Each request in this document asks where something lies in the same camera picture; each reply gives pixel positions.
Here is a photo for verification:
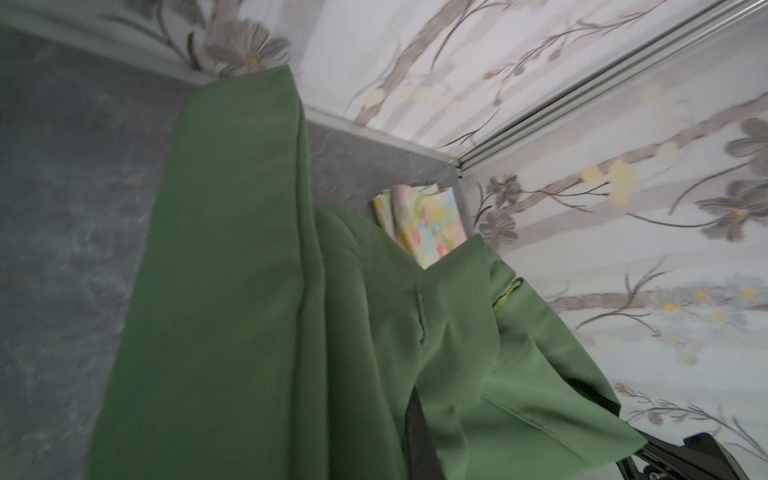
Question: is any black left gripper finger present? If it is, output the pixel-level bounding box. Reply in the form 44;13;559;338
403;388;446;480

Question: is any dark green skirt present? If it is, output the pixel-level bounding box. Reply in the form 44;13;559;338
86;66;645;479

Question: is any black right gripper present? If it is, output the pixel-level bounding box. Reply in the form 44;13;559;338
616;430;749;480

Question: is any pastel floral skirt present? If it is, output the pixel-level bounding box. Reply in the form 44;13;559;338
372;184;467;268

